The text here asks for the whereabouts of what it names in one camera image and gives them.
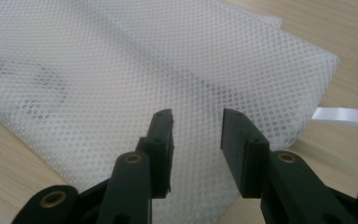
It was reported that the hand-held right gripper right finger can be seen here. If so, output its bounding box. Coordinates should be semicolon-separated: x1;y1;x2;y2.
220;107;271;200

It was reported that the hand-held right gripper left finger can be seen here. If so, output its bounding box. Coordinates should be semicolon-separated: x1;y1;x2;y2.
135;108;174;200

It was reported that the white mesh laundry bag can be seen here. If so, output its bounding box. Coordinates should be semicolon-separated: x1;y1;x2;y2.
0;0;358;224

